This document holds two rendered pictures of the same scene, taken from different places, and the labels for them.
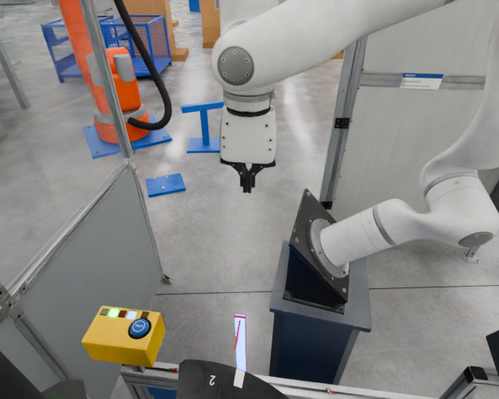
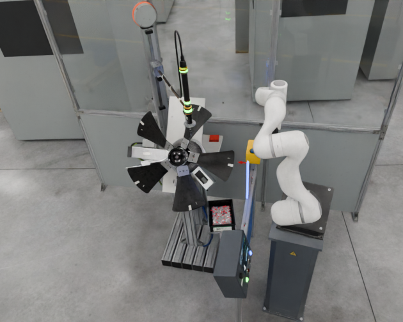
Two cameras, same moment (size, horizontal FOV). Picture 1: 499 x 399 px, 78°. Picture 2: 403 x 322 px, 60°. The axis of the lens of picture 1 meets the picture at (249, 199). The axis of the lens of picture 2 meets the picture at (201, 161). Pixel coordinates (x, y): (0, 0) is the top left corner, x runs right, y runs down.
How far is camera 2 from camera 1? 188 cm
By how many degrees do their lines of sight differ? 72
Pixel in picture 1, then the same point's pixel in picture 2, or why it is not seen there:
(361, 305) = (281, 236)
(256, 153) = not seen: hidden behind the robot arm
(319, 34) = (258, 98)
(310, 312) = not seen: hidden behind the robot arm
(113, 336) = (250, 145)
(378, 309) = not seen: outside the picture
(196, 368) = (231, 154)
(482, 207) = (279, 205)
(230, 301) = (348, 260)
